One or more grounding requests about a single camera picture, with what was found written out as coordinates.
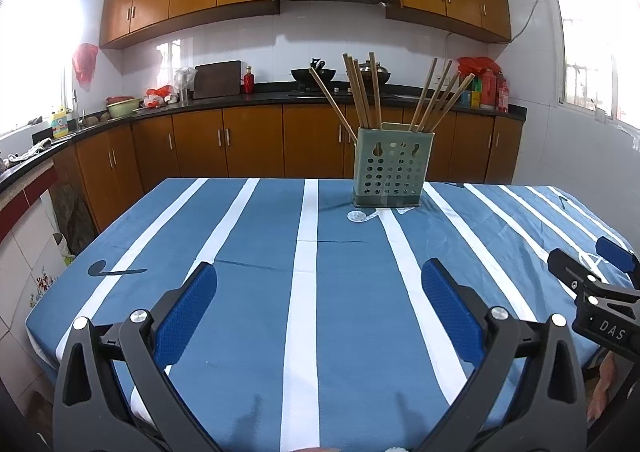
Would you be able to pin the black wok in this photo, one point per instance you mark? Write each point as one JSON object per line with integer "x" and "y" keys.
{"x": 312, "y": 74}

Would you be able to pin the small window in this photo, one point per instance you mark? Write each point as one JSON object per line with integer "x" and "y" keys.
{"x": 40, "y": 46}

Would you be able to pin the wooden base cabinets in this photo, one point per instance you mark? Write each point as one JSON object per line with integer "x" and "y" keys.
{"x": 250, "y": 141}

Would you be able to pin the red and white plastic bag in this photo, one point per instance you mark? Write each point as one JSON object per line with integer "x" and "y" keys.
{"x": 157, "y": 95}

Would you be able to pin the large barred window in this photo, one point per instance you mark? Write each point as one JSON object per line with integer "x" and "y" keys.
{"x": 590, "y": 46}

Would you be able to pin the blue white striped tablecloth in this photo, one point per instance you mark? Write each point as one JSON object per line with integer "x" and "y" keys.
{"x": 260, "y": 242}

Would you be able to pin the pot with metal lid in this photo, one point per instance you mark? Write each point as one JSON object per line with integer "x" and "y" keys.
{"x": 384, "y": 74}

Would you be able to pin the black kitchen countertop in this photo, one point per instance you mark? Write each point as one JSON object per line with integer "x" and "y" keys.
{"x": 260, "y": 99}

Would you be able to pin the gas stove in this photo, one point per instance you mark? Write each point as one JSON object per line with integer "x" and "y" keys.
{"x": 300, "y": 92}

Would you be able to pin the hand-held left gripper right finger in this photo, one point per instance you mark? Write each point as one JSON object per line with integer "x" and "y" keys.
{"x": 447, "y": 307}

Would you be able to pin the floral tile panel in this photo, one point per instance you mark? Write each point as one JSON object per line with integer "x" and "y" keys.
{"x": 30, "y": 282}

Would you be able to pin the hanging red plastic bag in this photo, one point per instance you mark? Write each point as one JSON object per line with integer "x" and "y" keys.
{"x": 85, "y": 62}

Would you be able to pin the clear plastic bag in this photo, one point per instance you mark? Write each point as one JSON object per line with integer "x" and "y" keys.
{"x": 184, "y": 81}

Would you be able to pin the metal faucet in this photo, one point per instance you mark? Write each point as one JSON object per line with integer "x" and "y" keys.
{"x": 76, "y": 106}

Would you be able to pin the bunch of chopsticks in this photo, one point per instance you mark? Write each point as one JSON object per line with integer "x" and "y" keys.
{"x": 375, "y": 91}

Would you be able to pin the person's right hand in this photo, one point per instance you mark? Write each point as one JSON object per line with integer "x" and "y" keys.
{"x": 602, "y": 392}

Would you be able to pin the grey rag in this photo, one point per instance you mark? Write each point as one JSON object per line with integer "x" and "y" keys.
{"x": 30, "y": 151}

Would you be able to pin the dark wooden cutting board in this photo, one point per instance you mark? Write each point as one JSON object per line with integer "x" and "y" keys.
{"x": 217, "y": 79}

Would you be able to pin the yellow detergent bottle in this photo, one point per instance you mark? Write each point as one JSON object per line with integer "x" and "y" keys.
{"x": 60, "y": 124}

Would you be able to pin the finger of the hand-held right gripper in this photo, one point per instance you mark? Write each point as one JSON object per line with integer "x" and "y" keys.
{"x": 615, "y": 252}
{"x": 567, "y": 267}

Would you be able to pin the green perforated utensil holder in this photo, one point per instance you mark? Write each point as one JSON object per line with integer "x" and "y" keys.
{"x": 392, "y": 171}

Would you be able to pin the green basin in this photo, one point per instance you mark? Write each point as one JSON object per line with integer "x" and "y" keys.
{"x": 122, "y": 107}

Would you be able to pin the red bottle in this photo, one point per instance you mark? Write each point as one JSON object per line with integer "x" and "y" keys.
{"x": 249, "y": 80}

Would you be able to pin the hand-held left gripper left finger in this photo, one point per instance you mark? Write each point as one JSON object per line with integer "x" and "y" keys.
{"x": 185, "y": 312}

